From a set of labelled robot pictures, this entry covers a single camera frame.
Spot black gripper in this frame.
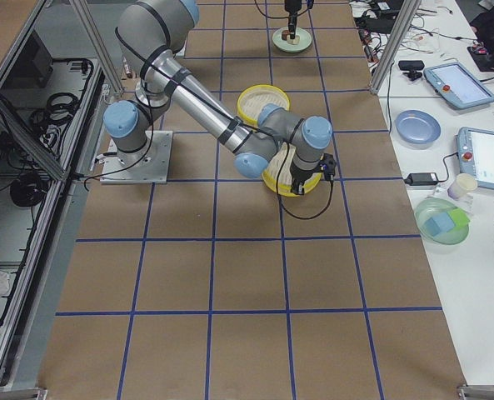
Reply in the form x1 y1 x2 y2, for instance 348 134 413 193
284 0 302 40
290 164 318 196

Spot white bun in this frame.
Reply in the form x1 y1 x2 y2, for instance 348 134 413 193
289 35 300 45

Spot yellow steamer basket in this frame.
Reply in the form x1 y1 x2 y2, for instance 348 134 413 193
237 84 291 126
261 143 323 198

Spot light green plate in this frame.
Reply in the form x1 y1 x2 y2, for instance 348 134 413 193
272 27 312 53

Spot black power adapter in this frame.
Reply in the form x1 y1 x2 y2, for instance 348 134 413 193
404 172 443 187

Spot blue plate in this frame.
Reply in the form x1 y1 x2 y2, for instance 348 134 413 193
395 110 442 150

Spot black webcam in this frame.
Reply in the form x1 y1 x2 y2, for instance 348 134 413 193
398 60 425 82

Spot green bowl with sponges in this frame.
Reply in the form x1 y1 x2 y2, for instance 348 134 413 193
414 197 470 245

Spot paper cup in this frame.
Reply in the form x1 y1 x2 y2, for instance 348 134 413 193
447 173 478 200

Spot teach pendant far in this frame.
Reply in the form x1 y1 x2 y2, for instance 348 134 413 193
423 62 494 109

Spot teach pendant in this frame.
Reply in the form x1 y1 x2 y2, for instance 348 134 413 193
456 127 494 190
423 62 494 109

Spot teach pendant near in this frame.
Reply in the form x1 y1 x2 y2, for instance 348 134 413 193
456 127 494 190

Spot camera cable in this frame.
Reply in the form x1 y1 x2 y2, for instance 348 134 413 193
277 116 335 221

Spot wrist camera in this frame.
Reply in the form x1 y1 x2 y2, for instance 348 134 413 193
319 153 337 182

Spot aluminium frame post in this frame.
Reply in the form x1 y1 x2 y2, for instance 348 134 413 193
369 0 420 95

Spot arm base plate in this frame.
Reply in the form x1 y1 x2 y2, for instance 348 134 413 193
99 130 173 184

